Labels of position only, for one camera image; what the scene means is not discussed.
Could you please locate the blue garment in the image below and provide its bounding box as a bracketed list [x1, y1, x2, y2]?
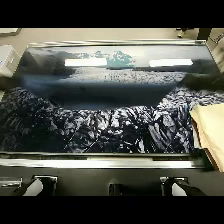
[19, 73, 178, 110]

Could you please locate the white box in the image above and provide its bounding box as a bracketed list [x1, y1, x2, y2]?
[0, 44, 20, 78]

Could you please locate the silver frame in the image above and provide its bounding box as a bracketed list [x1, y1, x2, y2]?
[0, 152, 214, 197]

